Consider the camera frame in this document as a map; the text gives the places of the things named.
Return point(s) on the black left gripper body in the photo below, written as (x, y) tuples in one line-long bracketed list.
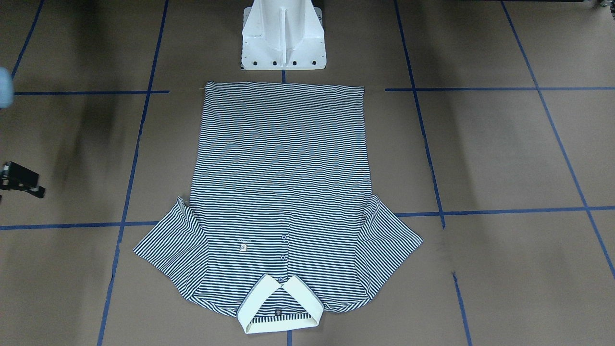
[(20, 179)]

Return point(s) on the navy white striped polo shirt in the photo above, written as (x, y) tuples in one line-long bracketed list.
[(282, 224)]

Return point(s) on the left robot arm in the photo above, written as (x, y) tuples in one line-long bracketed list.
[(6, 91)]

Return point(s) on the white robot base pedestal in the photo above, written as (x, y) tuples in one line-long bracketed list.
[(283, 35)]

